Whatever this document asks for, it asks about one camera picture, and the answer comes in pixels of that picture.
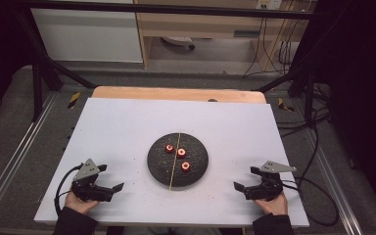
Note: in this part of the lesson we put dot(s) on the person's left hand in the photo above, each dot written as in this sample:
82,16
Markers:
78,205

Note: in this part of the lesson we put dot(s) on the round black speckled plate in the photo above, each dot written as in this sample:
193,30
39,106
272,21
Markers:
163,163

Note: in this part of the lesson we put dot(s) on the grey object under shelf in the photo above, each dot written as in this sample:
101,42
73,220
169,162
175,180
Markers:
180,40

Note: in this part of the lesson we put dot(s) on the white wall socket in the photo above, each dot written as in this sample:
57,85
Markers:
269,4

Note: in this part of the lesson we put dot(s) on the thin wooden skewer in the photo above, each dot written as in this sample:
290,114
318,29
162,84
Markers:
175,163

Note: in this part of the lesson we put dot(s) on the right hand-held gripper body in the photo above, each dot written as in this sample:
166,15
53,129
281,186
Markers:
269,189

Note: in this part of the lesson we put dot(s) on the aluminium rail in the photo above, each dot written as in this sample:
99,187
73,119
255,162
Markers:
16,153
333,182

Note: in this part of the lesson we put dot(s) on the light wooden shelf unit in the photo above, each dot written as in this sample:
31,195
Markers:
202,26

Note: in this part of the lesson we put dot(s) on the red cored hawthorn fruit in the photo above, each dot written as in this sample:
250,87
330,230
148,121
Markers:
185,166
169,148
181,152

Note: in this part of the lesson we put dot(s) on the person's right hand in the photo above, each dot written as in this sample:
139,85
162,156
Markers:
274,206

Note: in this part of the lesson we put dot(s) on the yellow and black tape strip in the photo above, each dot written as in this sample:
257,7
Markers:
284,105
74,100

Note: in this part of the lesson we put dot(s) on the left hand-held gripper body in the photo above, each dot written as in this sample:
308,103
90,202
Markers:
86,191

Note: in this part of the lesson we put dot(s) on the wooden table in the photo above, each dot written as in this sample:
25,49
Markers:
176,94

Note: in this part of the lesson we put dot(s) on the black metal frame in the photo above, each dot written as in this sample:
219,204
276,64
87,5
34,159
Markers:
39,84

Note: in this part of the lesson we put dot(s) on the white cabinet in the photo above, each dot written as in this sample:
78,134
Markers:
84,36

